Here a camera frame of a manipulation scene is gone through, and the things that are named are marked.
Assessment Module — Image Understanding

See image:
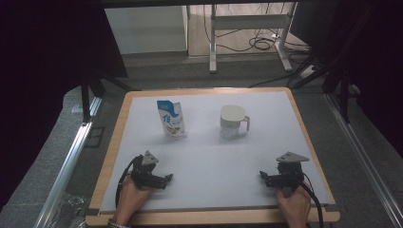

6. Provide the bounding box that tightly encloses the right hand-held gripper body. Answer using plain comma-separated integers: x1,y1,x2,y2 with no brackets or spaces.
275,151,311,198

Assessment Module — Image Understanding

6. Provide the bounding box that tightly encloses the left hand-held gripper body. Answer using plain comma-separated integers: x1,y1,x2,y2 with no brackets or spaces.
129,150,163,191

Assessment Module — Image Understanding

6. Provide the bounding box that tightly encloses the blue and white milk carton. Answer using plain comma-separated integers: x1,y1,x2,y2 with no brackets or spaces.
156,100,188,140

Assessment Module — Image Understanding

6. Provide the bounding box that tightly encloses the person's left hand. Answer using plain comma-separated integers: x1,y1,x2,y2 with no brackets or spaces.
113,176,154,226

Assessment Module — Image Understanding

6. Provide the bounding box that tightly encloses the person's right hand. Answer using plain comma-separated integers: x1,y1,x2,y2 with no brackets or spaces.
276,189,313,228

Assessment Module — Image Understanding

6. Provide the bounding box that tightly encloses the white table mat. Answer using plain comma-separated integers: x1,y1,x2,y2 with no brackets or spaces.
99,90,331,213

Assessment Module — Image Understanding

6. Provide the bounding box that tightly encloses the clear plastic bag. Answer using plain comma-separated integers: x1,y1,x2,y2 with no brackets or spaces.
51,193,88,228

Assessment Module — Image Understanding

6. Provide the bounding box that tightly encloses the black metal stand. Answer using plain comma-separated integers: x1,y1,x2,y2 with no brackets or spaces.
80,74,141,124
286,53,354,124

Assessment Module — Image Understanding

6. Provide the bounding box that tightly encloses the white power strip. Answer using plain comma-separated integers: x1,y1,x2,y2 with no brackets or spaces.
297,65,317,80

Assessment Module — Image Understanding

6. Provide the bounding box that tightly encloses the dark curtain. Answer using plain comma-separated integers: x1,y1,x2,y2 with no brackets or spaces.
289,0,403,157
0,0,129,211

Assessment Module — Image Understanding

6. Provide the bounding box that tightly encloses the white cabinet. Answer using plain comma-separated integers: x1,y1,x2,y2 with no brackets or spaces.
104,5,189,55

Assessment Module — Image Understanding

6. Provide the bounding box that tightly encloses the left hand-held gripper black cable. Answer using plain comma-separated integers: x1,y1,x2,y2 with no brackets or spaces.
115,156,137,207

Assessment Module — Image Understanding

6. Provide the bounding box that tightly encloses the hand-held gripper black cable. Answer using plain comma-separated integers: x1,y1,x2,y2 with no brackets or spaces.
115,156,137,207
297,172,325,228

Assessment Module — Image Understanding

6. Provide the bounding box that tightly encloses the right hand-held gripper black cable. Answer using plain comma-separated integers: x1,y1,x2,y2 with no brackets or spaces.
297,172,325,228

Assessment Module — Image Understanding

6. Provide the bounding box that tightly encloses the black floor bracket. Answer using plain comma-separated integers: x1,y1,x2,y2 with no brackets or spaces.
84,125,106,148

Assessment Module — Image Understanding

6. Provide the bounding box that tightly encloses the aluminium rail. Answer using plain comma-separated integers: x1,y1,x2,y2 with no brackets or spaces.
32,96,104,228
326,93,403,228

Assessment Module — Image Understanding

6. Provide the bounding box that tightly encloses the tangle of black floor cables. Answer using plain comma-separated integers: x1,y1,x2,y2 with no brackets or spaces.
202,3,313,55

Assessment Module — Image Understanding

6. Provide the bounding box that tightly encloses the white metal desk frame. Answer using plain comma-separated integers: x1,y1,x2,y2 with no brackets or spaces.
208,2,298,74

